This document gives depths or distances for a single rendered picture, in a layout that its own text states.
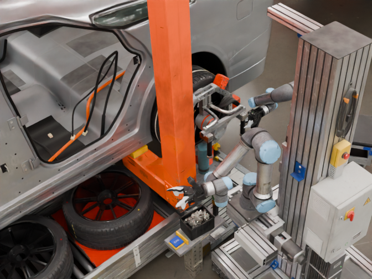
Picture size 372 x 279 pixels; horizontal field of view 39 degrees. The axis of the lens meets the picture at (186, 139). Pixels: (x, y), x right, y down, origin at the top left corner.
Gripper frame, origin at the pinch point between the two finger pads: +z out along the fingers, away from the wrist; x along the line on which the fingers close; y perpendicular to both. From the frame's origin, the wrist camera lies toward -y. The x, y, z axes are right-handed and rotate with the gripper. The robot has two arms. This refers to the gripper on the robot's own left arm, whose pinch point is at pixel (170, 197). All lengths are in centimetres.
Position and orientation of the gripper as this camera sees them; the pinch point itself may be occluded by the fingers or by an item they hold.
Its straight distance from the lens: 285.7
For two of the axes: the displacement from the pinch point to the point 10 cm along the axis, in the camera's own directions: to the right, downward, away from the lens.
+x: -3.4, -5.0, 7.9
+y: 0.9, 8.2, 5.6
